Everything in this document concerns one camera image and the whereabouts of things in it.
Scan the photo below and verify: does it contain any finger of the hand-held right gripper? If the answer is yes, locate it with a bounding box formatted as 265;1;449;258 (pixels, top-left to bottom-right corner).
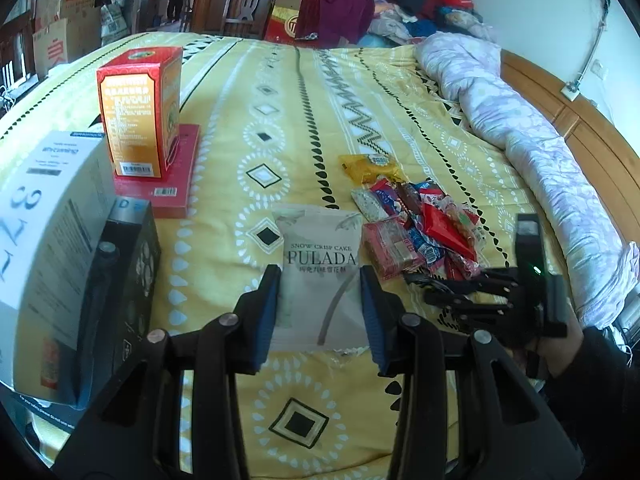
424;291;516;333
402;267;517;295

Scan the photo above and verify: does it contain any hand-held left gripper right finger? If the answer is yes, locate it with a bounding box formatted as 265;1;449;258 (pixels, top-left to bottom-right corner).
359;265;583;480

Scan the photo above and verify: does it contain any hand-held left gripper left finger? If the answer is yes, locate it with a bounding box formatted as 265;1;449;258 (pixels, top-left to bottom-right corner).
52;264;283;480

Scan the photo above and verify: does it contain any white snack bag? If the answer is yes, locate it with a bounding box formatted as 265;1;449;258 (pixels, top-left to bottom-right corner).
270;205;373;353

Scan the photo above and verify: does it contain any pile of snack packets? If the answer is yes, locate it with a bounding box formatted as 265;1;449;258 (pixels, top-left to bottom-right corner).
350;177;488;281

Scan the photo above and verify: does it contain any person's right hand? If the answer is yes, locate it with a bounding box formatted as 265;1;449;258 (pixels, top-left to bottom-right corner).
542;321;586;387

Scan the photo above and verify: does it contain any pale floral quilt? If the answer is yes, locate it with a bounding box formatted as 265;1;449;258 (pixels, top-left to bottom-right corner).
412;30;640;331

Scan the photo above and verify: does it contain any wooden headboard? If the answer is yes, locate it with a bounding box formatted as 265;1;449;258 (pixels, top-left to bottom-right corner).
500;47;640;246

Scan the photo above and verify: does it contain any black patterned box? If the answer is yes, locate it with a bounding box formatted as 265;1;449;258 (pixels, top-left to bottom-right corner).
75;199;162;361

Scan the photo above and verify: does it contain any yellow snack packet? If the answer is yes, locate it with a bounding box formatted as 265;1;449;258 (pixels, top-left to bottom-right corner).
339;152;408;184

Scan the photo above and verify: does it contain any red flat box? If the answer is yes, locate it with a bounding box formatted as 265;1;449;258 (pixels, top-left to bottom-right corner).
112;124;201;219

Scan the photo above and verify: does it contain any white carton box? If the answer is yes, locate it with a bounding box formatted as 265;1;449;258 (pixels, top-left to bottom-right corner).
0;130;118;406

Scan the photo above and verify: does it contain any orange-red carton box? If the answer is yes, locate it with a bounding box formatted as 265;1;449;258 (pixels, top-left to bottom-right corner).
96;46;183;179

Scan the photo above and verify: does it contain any pile of colourful clothes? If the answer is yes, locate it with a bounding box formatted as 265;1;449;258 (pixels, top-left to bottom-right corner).
370;0;496;51

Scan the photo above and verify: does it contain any red gift bag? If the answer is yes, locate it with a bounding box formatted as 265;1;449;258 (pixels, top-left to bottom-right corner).
262;0;326;50

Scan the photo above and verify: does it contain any wooden chair carved back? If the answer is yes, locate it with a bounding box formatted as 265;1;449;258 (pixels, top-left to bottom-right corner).
220;0;281;41

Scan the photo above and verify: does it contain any white printed plastic bag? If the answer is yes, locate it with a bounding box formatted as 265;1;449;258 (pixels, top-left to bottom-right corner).
100;0;133;46

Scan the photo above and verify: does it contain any large cardboard box red print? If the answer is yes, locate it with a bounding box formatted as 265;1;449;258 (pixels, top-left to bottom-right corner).
32;7;103;78

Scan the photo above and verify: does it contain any dark wooden chair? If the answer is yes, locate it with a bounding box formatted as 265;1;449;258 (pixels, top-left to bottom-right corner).
0;12;38;96

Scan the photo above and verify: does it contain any white wall cable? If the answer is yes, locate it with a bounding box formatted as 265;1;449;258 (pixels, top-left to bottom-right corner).
570;0;611;91

